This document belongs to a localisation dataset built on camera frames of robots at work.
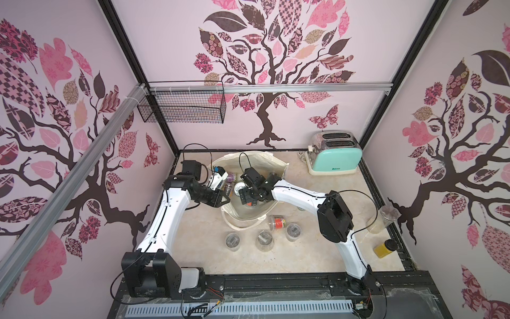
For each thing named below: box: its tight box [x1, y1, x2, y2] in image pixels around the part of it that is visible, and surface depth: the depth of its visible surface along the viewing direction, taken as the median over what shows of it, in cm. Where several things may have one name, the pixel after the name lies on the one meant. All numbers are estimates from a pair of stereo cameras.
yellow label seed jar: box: [373, 239, 398, 259], surface depth 77 cm
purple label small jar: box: [224, 172, 236, 197], surface depth 94 cm
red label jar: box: [268, 215, 287, 231], surface depth 87 cm
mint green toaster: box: [305, 130, 363, 177], surface depth 104 cm
